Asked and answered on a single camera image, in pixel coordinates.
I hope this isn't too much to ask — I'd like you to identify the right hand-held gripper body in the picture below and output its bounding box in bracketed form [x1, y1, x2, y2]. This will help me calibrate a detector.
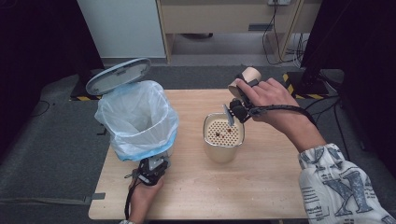
[221, 97, 260, 127]

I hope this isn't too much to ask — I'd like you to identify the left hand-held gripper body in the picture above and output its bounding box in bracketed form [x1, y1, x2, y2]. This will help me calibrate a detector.
[124, 157, 171, 188]

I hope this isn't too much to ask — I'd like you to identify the brown paper cup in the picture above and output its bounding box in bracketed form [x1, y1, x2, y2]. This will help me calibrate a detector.
[228, 66, 262, 100]

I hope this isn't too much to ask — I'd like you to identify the beige strainer container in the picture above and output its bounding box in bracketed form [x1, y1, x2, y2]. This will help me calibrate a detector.
[203, 112, 246, 164]

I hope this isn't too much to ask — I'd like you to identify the white grey pedal trash can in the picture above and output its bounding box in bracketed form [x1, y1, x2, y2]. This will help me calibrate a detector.
[85, 57, 176, 171]

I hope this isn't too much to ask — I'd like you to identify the person's left hand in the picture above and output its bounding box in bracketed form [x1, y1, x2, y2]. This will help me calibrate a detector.
[128, 178, 165, 217]

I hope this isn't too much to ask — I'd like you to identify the person's right hand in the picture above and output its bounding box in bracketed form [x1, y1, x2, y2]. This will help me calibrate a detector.
[234, 77, 302, 126]

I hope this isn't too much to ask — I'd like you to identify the grey tape strip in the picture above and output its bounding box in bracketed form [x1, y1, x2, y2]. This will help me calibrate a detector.
[82, 192, 106, 205]

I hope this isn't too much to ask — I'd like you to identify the stand base with hazard tape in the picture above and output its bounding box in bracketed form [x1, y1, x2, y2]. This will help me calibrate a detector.
[282, 71, 332, 101]
[69, 73, 117, 103]

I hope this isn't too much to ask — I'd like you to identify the light wooden desk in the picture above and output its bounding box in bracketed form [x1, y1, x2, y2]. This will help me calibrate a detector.
[155, 0, 322, 63]

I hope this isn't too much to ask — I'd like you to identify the black curtain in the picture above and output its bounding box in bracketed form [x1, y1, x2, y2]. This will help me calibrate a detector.
[0, 0, 106, 160]
[300, 0, 396, 178]

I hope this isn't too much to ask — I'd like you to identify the white cabinet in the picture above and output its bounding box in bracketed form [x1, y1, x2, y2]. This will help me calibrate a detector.
[77, 0, 167, 60]

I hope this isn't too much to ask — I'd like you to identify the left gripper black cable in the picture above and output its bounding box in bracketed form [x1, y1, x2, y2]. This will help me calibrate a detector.
[123, 178, 138, 221]

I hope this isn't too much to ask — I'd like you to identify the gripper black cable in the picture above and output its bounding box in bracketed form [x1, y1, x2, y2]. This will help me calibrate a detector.
[123, 178, 138, 221]
[248, 104, 318, 127]

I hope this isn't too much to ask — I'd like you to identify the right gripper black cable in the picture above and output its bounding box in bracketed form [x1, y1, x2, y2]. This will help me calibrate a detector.
[248, 104, 318, 127]

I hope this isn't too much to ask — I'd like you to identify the black hanging cable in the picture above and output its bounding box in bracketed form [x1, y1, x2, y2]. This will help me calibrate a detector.
[262, 0, 301, 66]

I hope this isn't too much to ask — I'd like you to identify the long black floor cable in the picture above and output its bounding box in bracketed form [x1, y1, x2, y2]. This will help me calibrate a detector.
[333, 102, 353, 162]

